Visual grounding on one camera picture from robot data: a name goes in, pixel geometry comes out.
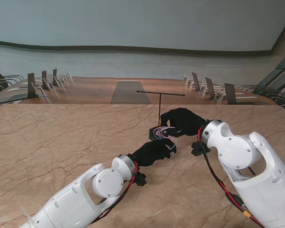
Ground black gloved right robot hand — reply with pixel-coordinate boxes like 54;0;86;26
160;107;209;138

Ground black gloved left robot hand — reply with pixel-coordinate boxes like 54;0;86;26
130;138;178;167

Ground pink wired earphone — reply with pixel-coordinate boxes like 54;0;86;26
155;126;180;155

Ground black T rack marble base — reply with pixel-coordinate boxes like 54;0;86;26
136;90;186;141

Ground grey table runner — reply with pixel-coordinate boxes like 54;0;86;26
110;80;152;105

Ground brown wooden conference table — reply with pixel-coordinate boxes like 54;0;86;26
0;76;276;106

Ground white zip tie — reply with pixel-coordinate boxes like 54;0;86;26
20;206;34;223

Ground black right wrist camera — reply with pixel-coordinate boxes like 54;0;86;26
191;141;211;157

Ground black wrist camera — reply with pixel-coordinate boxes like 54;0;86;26
191;141;211;157
134;172;147;187

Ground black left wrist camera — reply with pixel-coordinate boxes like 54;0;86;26
134;172;147;187

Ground red black left arm cables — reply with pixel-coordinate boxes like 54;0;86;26
90;161;139;225

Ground red black arm cables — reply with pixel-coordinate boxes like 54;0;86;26
90;161;139;225
198;127;266;228

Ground red black right arm cables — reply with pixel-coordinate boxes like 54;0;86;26
198;127;266;228

